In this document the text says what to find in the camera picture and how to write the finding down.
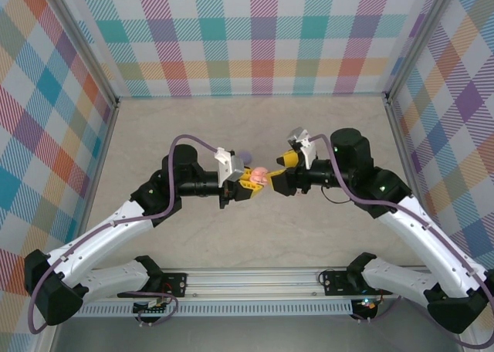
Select pink earbud charging case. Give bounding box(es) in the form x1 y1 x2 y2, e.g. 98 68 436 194
249 165 270 186

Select small circuit board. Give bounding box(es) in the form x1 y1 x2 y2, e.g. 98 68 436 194
133 297 171 315
353 297 379 314

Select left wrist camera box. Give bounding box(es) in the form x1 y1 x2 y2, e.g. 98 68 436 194
214 147 246 189

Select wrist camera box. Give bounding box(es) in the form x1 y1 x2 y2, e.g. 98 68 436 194
285 127 318 170
214 147 246 189

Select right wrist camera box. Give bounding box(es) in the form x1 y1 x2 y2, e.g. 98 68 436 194
285 127 318 170

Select aluminium side rail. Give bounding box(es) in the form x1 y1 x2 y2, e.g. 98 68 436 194
75 99 121 241
384 99 430 222

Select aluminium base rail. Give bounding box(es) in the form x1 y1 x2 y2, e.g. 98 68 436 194
80 266 429 302

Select slotted cable duct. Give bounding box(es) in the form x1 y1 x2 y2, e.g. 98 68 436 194
73 303 354 317

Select aluminium frame post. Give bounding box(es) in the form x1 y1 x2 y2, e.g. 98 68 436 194
46 0 120 110
384 0 464 106

